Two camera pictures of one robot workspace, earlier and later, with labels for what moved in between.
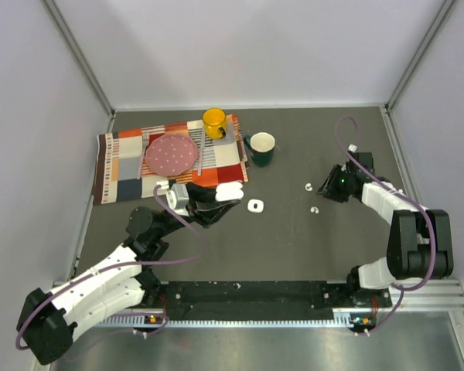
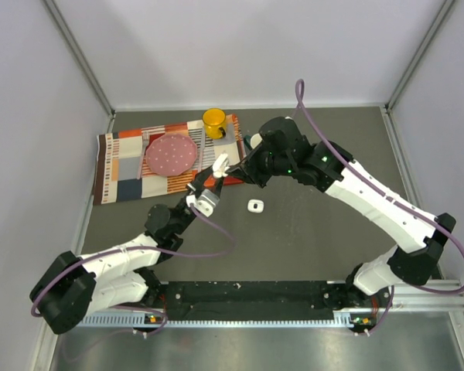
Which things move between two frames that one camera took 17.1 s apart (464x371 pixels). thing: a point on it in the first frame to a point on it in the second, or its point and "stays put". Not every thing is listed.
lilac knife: x=201 y=151 stays put
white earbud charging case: x=255 y=205 stays put
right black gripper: x=329 y=186 to x=247 y=168
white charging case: x=229 y=191 to x=219 y=167
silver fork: x=145 y=139 stays put
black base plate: x=261 y=300 stays put
